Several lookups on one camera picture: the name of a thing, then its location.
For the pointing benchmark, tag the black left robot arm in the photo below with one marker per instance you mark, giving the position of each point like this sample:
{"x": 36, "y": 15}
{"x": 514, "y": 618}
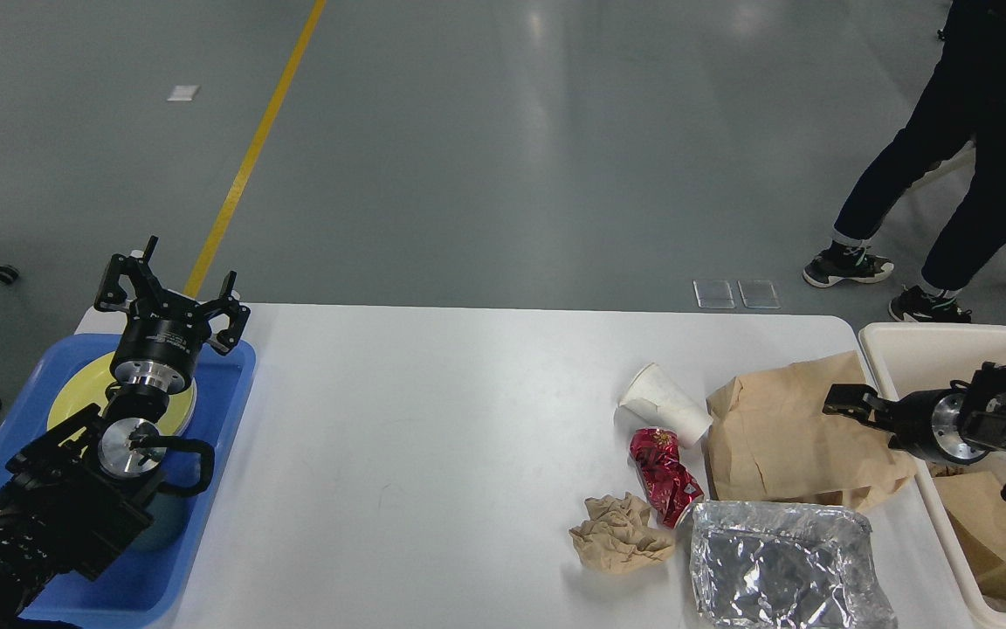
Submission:
{"x": 79, "y": 495}

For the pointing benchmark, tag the red foil wrapper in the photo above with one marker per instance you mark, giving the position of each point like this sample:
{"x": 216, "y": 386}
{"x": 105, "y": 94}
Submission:
{"x": 670, "y": 488}

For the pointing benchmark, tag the person in dark trousers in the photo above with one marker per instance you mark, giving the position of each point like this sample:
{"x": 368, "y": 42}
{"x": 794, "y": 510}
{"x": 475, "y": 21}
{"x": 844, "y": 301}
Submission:
{"x": 964, "y": 101}

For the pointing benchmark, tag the dark teal mug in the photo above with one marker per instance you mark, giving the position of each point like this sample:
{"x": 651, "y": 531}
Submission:
{"x": 170, "y": 515}

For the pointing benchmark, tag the pale green plate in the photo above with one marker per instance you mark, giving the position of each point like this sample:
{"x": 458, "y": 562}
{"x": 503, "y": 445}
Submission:
{"x": 190, "y": 396}

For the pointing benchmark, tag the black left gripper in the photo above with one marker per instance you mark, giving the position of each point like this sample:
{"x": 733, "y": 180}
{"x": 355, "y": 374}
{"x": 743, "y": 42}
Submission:
{"x": 162, "y": 340}

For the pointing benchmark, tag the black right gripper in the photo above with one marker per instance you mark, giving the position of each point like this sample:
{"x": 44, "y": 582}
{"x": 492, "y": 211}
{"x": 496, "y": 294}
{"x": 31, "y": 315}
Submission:
{"x": 924, "y": 423}

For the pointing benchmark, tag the silver foil bag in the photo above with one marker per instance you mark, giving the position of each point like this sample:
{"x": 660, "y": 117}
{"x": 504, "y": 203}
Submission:
{"x": 757, "y": 564}

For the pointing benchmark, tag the clear floor plate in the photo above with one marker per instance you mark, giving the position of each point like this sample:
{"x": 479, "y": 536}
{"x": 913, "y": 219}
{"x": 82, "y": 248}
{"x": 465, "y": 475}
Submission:
{"x": 714, "y": 294}
{"x": 759, "y": 294}

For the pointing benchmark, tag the crushed white paper cup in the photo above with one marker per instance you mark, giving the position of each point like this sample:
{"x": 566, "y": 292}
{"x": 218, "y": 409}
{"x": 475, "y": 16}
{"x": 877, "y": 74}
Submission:
{"x": 659, "y": 401}

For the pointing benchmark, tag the crumpled brown paper ball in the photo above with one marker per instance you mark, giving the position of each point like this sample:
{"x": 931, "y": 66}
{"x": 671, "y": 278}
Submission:
{"x": 617, "y": 537}

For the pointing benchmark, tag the brown paper bag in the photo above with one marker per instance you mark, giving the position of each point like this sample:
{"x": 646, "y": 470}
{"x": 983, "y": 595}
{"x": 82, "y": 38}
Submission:
{"x": 977, "y": 513}
{"x": 771, "y": 441}

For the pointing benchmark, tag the yellow plastic plate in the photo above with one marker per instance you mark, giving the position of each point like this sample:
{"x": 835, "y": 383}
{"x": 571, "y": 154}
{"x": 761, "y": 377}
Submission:
{"x": 89, "y": 386}

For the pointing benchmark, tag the clear floor plate right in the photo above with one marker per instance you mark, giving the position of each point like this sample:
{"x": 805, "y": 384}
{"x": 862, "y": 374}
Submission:
{"x": 759, "y": 294}

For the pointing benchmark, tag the clear floor plate left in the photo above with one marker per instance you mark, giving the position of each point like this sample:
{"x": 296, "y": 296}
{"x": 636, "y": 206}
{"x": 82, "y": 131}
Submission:
{"x": 714, "y": 294}

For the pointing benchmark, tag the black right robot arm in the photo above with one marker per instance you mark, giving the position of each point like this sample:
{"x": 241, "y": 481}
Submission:
{"x": 983, "y": 414}

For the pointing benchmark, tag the blue plastic tray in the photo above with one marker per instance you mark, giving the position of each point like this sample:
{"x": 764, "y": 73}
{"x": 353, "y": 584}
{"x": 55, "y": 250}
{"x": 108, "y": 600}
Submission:
{"x": 139, "y": 590}

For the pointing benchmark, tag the white plastic bin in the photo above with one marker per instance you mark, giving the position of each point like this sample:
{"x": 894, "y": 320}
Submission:
{"x": 906, "y": 357}

